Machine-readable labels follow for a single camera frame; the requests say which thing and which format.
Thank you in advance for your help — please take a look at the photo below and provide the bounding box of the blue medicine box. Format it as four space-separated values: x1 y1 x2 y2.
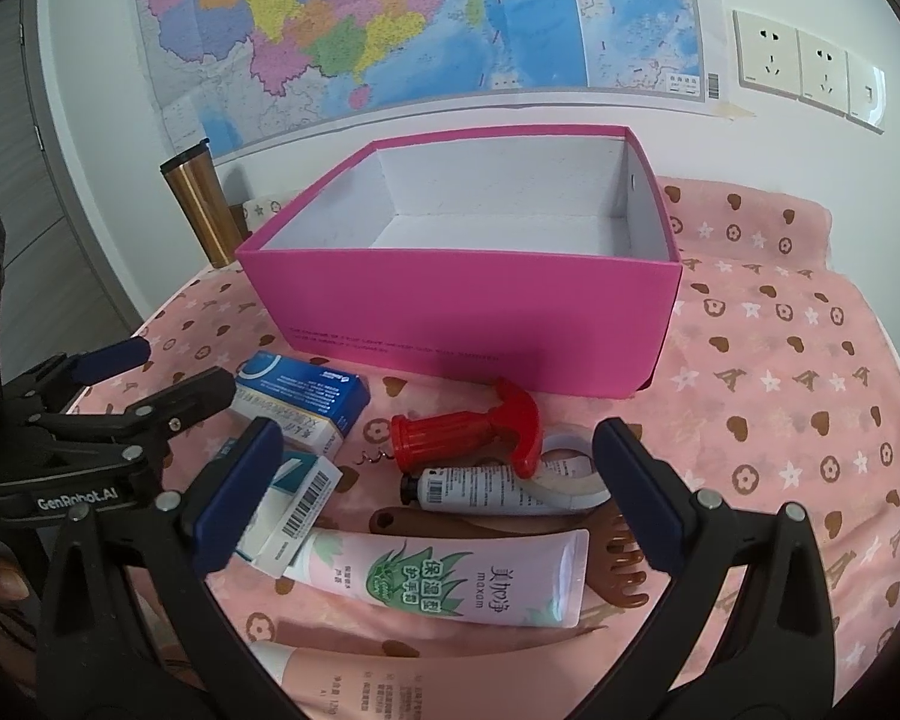
229 351 371 458

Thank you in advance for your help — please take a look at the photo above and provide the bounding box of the pink printed blanket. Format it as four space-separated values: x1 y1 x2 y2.
60 176 900 720

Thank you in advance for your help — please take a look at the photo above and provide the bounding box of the colourful wall map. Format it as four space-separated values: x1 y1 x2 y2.
131 0 728 158

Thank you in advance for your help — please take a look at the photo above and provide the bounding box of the white patterned container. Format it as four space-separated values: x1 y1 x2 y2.
241 191 301 235

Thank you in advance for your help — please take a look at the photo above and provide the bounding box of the small white tube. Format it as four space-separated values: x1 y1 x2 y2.
399 465 563 517

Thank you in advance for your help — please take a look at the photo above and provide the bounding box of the white wall socket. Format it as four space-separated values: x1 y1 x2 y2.
796 28 850 117
733 9 802 100

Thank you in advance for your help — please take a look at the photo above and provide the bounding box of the grey door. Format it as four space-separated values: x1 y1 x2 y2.
0 0 147 331

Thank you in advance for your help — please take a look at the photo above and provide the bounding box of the red corkscrew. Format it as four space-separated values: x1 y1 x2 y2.
356 377 547 479

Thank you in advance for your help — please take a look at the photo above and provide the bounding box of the white teal medicine box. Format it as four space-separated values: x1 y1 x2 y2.
232 450 344 578

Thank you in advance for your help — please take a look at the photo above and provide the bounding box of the white tape roll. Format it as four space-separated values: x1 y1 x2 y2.
529 431 612 515

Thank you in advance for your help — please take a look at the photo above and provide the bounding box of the gold metal tumbler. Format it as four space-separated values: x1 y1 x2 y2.
159 139 250 269

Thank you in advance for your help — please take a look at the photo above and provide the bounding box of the white wall switch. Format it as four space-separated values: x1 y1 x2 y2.
846 52 887 134

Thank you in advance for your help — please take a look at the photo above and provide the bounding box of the pink cardboard box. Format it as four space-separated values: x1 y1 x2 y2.
236 126 682 398

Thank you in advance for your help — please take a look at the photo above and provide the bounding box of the person's left hand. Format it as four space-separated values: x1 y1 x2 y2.
0 536 52 616

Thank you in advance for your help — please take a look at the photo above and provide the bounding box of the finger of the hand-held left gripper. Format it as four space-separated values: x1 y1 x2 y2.
30 366 239 467
4 336 152 421

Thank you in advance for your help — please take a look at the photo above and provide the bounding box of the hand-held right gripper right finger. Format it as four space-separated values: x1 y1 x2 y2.
592 418 845 720

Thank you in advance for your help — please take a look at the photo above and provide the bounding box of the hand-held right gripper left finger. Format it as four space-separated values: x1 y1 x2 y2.
36 416 301 720

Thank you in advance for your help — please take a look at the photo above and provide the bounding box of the pink tube with green leaf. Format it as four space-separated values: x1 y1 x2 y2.
281 527 592 631

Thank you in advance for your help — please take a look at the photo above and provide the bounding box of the plain pink tube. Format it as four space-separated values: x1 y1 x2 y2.
251 641 608 720

